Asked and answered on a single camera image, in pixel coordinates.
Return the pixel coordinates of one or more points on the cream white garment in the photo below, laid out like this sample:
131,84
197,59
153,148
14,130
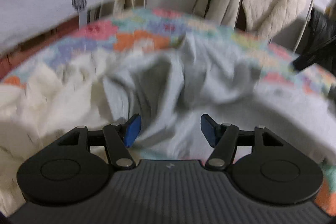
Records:
51,104

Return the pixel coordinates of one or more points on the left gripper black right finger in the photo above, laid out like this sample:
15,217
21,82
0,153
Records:
260,164

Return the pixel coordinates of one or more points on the grey patterned pillow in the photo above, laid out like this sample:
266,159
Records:
22,20

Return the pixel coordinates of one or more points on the light blue garment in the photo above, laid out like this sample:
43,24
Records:
172,89

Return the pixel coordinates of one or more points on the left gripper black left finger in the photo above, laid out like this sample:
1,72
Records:
78,165

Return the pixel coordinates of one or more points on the colourful floral bed sheet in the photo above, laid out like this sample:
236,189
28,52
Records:
140,31

